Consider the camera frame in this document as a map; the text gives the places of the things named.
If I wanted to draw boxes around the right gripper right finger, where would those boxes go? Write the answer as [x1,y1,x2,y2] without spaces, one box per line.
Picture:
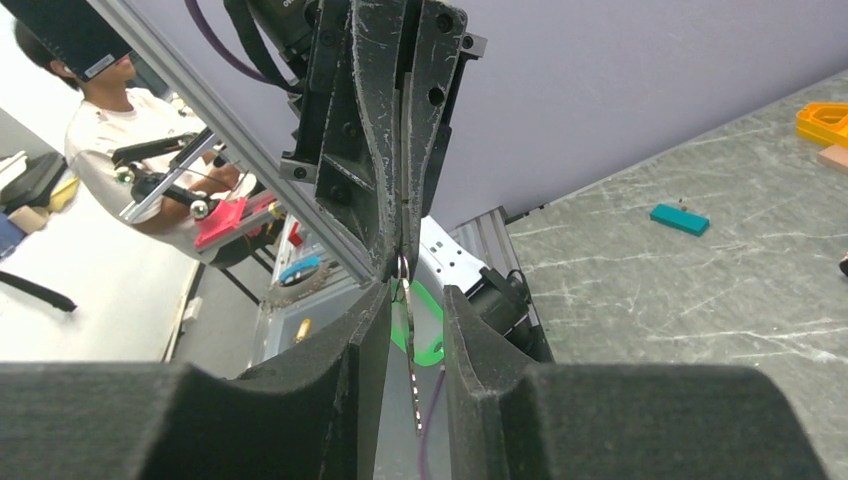
[443,286,828,479]

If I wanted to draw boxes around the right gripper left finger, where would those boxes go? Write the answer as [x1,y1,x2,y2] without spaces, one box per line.
[1,284,391,479]

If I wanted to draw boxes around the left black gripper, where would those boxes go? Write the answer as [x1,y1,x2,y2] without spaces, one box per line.
[245,1,487,281]

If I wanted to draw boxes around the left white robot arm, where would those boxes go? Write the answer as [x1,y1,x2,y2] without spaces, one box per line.
[225,1,531,339]

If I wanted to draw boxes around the key tags on floor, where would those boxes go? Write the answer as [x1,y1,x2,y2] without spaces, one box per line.
[293,318,312,344]

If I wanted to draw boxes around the teal rectangular block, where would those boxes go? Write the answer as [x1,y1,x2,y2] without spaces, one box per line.
[649,204,710,237]

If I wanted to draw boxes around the person in white shirt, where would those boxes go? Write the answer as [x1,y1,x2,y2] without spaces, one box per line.
[13,19,260,260]

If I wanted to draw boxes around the light wooden block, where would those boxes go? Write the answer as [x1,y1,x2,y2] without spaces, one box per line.
[817,145,848,174]

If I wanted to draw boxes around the orange triangle toy block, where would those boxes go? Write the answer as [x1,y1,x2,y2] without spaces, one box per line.
[796,102,847,148]

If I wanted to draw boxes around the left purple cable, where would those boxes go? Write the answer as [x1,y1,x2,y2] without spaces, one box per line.
[184,0,299,94]

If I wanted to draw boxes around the aluminium frame bar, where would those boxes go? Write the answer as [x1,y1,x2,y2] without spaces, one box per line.
[91,1,374,284]

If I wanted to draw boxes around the pink fixture on frame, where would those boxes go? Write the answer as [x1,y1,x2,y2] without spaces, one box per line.
[190,198,247,250]

